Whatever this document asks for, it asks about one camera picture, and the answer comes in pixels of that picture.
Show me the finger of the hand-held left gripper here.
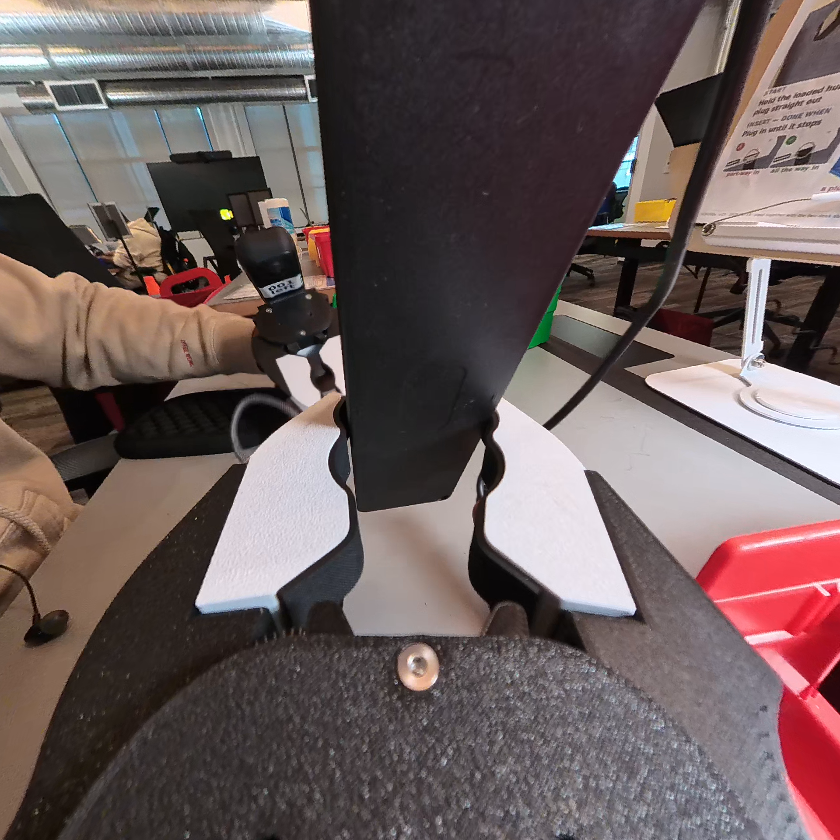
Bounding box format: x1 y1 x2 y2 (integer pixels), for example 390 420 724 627
318 336 347 393
274 353 324 410

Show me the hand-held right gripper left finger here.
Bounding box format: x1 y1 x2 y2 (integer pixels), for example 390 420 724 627
195 392 364 631

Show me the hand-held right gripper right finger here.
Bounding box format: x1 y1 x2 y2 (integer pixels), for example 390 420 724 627
468 397 637 634

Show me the grey braided usb cable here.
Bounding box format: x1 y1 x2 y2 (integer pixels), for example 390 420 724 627
230 392 304 464

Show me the black usb hub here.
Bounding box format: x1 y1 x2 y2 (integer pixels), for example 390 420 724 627
310 0 706 513

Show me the green plastic bin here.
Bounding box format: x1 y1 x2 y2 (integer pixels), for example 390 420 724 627
527 287 563 350

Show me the red plastic bin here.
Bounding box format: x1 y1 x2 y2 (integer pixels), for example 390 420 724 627
696 520 840 840

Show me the black hub cable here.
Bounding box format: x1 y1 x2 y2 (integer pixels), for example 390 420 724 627
543 0 772 431

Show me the white wipes canister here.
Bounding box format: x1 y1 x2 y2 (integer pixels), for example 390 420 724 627
258 197 298 238

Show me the red basket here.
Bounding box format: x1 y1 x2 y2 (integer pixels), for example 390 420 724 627
159 267 225 308

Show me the black monitor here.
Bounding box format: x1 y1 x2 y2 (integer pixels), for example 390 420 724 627
147 155 271 232

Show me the black ribbed wrist rest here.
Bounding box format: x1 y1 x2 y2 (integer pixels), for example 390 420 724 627
115 388 296 460

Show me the dark red floor bin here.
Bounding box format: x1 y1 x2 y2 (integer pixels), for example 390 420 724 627
648 307 714 347

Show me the instruction sheet on stand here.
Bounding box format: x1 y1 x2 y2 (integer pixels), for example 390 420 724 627
645 0 840 432

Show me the black triangular panel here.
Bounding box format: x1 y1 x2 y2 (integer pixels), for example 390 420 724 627
655 72 724 148

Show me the printed instruction sheet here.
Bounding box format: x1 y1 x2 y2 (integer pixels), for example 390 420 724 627
696 0 840 225

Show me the black earphone wire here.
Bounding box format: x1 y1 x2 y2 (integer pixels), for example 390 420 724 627
0 563 70 647

